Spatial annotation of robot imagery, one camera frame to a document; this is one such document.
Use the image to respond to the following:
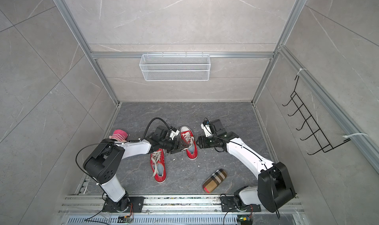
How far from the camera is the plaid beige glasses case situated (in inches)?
30.6

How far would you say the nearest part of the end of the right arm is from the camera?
1.98ft

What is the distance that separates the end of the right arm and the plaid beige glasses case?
19 centimetres
